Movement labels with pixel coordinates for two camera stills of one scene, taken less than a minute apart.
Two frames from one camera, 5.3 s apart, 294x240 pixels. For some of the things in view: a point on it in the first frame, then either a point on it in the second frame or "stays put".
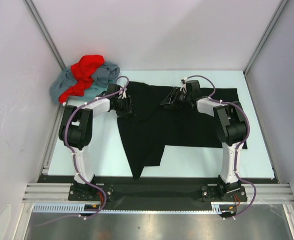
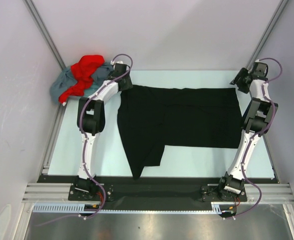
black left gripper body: x=123 y=106 -> x=127 y=83
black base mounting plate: x=184 y=189 stays put
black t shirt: x=150 y=125 stays put
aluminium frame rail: x=57 y=192 stays put
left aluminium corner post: x=30 y=5 stays put
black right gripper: x=175 y=92 -> x=242 y=73
